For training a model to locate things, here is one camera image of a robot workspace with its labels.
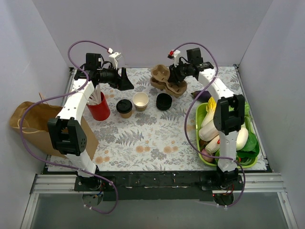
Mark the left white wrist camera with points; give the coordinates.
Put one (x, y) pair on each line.
(113, 58)

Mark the purple toy onion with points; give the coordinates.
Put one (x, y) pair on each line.
(209, 158)

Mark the purple toy eggplant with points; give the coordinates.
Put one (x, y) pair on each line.
(204, 97)

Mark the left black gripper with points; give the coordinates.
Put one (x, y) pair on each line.
(119, 79)

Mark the black coffee cup lid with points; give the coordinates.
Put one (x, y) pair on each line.
(124, 106)

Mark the small white toy cabbage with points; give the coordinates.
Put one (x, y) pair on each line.
(212, 146)

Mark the aluminium frame rail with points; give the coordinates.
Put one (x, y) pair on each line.
(252, 183)

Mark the stack of black lids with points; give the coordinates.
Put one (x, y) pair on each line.
(163, 101)

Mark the green plastic basket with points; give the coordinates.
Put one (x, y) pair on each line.
(200, 114)

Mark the white toy radish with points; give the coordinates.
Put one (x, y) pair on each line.
(242, 138)

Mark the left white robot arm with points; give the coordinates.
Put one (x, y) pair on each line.
(66, 133)

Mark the red plastic cup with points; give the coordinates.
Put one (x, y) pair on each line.
(101, 111)

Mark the yellow toy napa cabbage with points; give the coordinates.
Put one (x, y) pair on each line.
(210, 109)

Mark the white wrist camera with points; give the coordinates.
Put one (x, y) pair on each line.
(113, 58)
(174, 55)

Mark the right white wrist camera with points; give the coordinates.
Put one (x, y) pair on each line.
(174, 55)

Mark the brown cardboard cup carrier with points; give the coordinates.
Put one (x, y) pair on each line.
(159, 79)

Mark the dark green toy leafy vegetable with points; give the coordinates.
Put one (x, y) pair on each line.
(251, 149)

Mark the green toy napa cabbage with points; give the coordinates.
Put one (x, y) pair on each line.
(208, 132)

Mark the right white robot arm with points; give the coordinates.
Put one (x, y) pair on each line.
(229, 113)

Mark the brown paper coffee cup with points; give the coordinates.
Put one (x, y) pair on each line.
(140, 100)

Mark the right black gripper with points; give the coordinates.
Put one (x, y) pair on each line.
(174, 76)

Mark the brown paper bag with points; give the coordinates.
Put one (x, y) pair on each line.
(35, 130)

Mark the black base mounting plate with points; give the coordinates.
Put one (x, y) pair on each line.
(160, 185)

